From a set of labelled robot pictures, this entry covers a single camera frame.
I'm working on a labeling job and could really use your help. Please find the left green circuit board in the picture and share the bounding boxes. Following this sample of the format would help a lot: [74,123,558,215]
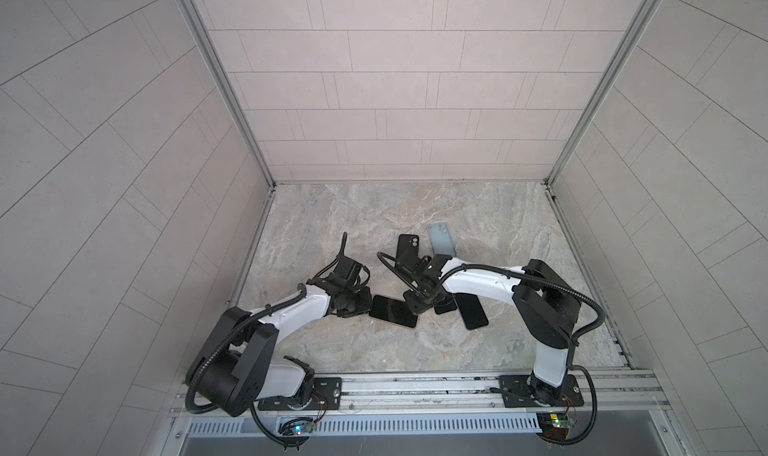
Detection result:
[279,417,317,437]

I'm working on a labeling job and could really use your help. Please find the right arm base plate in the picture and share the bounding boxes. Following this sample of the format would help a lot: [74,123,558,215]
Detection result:
[498,374,589,408]

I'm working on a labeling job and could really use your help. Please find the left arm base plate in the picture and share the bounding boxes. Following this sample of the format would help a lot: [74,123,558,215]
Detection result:
[257,377,342,411]

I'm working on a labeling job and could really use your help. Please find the aluminium mounting rail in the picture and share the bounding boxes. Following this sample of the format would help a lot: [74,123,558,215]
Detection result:
[167,368,673,421]

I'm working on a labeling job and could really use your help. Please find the purple phone black screen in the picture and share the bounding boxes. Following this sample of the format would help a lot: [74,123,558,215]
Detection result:
[369,295,418,329]

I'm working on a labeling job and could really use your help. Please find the black phone case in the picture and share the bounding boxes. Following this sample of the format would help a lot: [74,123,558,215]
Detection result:
[395,234,420,265]

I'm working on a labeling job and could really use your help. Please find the green circuit board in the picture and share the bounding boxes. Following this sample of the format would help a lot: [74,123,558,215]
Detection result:
[536,412,578,441]
[279,417,317,437]

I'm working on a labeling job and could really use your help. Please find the right green circuit board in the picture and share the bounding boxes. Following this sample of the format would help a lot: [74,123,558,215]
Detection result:
[536,412,578,441]

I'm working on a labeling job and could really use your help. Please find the light blue phone case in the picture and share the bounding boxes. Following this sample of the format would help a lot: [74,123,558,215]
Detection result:
[427,222,456,257]

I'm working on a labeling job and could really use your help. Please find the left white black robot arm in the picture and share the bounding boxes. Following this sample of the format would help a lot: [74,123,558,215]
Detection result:
[184,255,372,417]

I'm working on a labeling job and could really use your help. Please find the black corrugated cable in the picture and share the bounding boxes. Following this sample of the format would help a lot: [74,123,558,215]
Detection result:
[184,232,372,415]
[376,251,607,344]

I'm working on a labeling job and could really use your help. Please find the left black corrugated cable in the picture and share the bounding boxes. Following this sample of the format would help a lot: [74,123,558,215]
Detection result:
[184,232,372,415]

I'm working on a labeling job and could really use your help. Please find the right black corrugated cable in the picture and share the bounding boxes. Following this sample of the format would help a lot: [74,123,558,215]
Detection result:
[376,251,607,344]

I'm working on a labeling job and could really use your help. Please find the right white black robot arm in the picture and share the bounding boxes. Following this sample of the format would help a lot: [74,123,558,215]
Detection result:
[389,255,584,405]

